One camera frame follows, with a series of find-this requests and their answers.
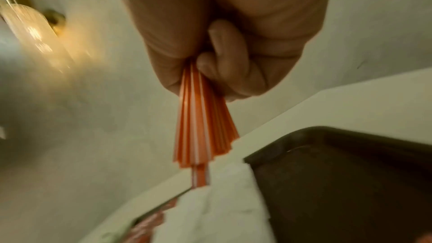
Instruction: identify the person's right hand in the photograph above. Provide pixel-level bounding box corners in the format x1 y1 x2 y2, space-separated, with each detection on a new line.
111 0 342 103

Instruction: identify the orange stirrer sticks bundle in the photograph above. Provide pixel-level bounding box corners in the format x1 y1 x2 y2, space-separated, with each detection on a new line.
173 62 240 188

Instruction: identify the brown tray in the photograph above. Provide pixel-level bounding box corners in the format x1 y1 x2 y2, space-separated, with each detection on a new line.
130 126 432 243

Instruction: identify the row of red Nescafe sachets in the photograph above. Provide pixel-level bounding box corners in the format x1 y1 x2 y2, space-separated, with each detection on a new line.
123 199 180 243

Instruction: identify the glass tube wall lamp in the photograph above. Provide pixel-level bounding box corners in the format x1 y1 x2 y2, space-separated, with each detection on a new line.
0 0 73 73

